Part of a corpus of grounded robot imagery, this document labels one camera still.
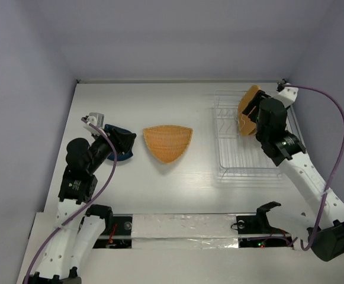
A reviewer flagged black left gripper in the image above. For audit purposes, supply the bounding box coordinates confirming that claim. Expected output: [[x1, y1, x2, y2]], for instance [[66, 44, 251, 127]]
[[87, 125, 135, 172]]

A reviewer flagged rounded square woven plate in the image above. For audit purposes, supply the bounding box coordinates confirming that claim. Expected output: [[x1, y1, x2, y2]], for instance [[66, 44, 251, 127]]
[[236, 85, 263, 137]]

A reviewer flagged dark blue plate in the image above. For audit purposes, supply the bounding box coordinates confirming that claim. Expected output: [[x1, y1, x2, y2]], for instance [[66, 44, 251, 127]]
[[104, 124, 137, 162]]

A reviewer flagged triangular woven orange plate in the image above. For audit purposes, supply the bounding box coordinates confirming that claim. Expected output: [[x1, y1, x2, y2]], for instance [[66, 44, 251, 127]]
[[143, 125, 193, 164]]

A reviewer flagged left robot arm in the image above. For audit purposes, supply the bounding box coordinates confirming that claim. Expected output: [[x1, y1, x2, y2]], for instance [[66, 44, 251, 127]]
[[23, 112, 137, 283]]

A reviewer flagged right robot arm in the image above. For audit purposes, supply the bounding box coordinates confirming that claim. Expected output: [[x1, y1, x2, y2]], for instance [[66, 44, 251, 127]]
[[242, 96, 344, 262]]

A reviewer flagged foil covered front bar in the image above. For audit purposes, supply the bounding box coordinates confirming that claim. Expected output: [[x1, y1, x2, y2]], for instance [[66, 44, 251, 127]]
[[131, 214, 239, 250]]

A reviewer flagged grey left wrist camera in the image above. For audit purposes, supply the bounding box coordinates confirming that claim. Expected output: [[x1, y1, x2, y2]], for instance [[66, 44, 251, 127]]
[[81, 112, 104, 130]]

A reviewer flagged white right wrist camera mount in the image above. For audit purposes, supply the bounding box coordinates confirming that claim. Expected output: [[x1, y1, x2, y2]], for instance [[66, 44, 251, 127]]
[[274, 84, 298, 108]]

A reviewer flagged clear wire dish rack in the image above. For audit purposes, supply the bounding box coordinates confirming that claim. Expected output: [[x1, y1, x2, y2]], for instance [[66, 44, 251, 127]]
[[202, 89, 298, 182]]

